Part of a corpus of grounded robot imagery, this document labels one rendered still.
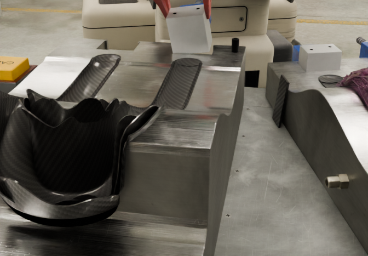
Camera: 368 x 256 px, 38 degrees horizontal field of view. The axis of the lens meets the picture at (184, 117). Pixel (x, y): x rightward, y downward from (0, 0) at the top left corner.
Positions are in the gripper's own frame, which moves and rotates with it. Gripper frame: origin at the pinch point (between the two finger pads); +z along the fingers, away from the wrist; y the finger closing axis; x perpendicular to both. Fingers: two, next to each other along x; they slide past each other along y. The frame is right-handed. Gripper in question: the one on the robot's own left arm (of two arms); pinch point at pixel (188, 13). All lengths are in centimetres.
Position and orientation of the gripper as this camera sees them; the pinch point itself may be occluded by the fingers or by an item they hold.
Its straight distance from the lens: 72.3
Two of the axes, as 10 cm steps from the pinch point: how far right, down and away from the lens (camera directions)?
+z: 1.8, 8.3, 5.3
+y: 9.7, -0.7, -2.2
